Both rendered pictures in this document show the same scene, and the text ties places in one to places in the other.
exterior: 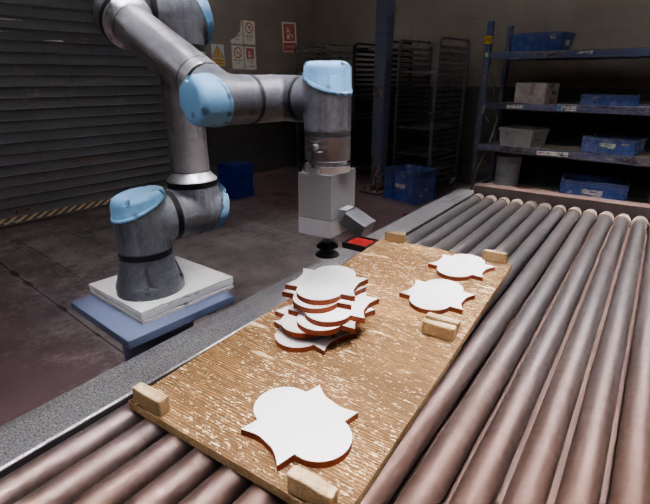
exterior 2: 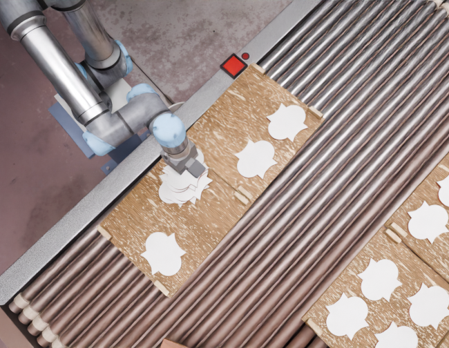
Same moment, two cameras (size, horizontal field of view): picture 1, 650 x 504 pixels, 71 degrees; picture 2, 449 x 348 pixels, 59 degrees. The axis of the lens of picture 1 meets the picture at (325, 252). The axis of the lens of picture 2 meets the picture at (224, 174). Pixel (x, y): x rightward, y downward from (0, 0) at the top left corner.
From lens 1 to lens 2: 1.04 m
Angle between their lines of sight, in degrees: 54
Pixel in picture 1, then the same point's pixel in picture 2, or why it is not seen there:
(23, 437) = (60, 237)
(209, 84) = (99, 148)
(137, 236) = not seen: hidden behind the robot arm
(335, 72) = (170, 142)
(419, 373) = (221, 227)
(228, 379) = (136, 219)
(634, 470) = (282, 289)
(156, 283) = not seen: hidden behind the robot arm
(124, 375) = (91, 202)
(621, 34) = not seen: outside the picture
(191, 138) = (94, 45)
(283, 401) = (157, 242)
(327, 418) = (173, 254)
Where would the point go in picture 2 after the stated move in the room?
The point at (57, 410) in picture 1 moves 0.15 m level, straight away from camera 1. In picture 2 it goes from (68, 223) to (53, 186)
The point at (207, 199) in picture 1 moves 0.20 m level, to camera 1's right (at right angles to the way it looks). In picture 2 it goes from (115, 71) to (174, 78)
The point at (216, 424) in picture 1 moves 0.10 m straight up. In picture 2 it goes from (131, 247) to (123, 245)
